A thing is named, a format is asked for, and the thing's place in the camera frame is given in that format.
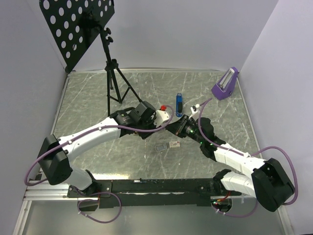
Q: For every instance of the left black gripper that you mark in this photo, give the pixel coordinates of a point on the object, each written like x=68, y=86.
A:
x=145, y=135

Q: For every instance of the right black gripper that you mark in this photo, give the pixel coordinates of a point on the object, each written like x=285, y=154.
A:
x=178, y=127

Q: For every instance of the small white staple box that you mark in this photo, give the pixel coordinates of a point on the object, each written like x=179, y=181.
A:
x=174, y=144

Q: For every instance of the blue black stapler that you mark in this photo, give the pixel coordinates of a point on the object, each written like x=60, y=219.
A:
x=179, y=105

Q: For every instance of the silver staple tray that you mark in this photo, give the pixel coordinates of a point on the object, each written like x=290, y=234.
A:
x=161, y=147

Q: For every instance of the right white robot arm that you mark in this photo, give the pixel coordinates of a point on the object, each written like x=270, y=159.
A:
x=265, y=180

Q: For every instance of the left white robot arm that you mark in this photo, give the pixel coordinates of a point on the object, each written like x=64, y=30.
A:
x=57, y=154

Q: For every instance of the purple metronome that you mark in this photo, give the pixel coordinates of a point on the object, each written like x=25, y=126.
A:
x=226, y=85

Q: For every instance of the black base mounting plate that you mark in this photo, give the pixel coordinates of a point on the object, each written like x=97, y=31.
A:
x=152, y=192

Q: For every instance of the black perforated music stand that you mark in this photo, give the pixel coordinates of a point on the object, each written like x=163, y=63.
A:
x=75, y=24

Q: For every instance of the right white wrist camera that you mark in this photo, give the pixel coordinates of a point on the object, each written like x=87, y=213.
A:
x=195, y=110

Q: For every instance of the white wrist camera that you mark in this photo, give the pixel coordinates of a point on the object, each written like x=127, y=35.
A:
x=161, y=116
x=195, y=110

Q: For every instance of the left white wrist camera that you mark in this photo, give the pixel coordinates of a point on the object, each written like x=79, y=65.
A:
x=161, y=116

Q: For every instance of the aluminium rail frame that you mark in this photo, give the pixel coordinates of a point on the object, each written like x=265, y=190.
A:
x=46, y=192

